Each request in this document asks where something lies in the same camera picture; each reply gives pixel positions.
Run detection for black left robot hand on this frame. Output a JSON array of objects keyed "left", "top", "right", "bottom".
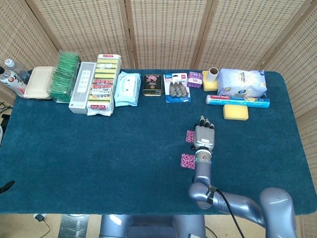
[{"left": 0, "top": 180, "right": 16, "bottom": 194}]

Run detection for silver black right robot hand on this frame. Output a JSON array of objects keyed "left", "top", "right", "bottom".
[{"left": 190, "top": 115, "right": 215, "bottom": 151}]

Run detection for yellow sponge green scourer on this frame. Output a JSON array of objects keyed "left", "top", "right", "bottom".
[{"left": 222, "top": 104, "right": 249, "bottom": 121}]

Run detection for blue cling wrap roll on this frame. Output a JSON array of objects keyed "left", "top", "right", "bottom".
[{"left": 205, "top": 94, "right": 270, "bottom": 109}]

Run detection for blue correction tape blister pack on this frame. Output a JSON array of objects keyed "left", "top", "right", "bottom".
[{"left": 163, "top": 73, "right": 192, "bottom": 103}]

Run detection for small purple box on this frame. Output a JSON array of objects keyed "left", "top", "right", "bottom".
[{"left": 187, "top": 71, "right": 204, "bottom": 89}]

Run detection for white paper roll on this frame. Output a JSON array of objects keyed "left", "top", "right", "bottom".
[{"left": 209, "top": 67, "right": 220, "bottom": 83}]

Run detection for large white tissue pack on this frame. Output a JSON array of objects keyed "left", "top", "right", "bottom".
[{"left": 217, "top": 68, "right": 268, "bottom": 98}]

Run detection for black gold luncheon meat can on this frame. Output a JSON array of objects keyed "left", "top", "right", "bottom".
[{"left": 142, "top": 74, "right": 164, "bottom": 97}]

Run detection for shiny metal table leg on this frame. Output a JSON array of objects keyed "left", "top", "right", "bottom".
[{"left": 60, "top": 214, "right": 89, "bottom": 238}]

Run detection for light blue wet wipes pack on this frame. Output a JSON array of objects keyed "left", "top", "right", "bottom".
[{"left": 114, "top": 71, "right": 142, "bottom": 107}]

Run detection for teal table mat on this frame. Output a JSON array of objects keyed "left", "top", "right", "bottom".
[{"left": 0, "top": 68, "right": 317, "bottom": 215}]

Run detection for grey robot torso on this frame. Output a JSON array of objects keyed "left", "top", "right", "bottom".
[{"left": 99, "top": 214, "right": 206, "bottom": 238}]

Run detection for white bottle red label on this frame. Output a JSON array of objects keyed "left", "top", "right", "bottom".
[{"left": 0, "top": 66, "right": 27, "bottom": 97}]

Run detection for beige lunch container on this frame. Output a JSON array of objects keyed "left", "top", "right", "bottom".
[{"left": 23, "top": 66, "right": 54, "bottom": 100}]

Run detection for wicker folding screen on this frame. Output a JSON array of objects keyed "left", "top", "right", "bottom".
[{"left": 0, "top": 0, "right": 317, "bottom": 238}]

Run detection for yellow sponge multipack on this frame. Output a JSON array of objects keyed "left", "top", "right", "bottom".
[{"left": 86, "top": 54, "right": 122, "bottom": 117}]

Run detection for clear bottle white cap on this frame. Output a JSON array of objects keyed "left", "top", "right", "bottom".
[{"left": 4, "top": 59, "right": 30, "bottom": 85}]

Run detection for clear box green tea bags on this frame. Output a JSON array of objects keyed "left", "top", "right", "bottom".
[{"left": 49, "top": 50, "right": 82, "bottom": 103}]

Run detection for white power strip box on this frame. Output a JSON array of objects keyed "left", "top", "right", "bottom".
[{"left": 68, "top": 61, "right": 97, "bottom": 114}]

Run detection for black charger plug with cable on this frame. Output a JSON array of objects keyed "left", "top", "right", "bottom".
[{"left": 34, "top": 214, "right": 52, "bottom": 233}]

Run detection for black cable bundle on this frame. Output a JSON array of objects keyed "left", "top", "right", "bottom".
[{"left": 0, "top": 102, "right": 13, "bottom": 129}]

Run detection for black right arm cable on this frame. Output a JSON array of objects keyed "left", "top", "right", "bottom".
[{"left": 210, "top": 187, "right": 246, "bottom": 238}]

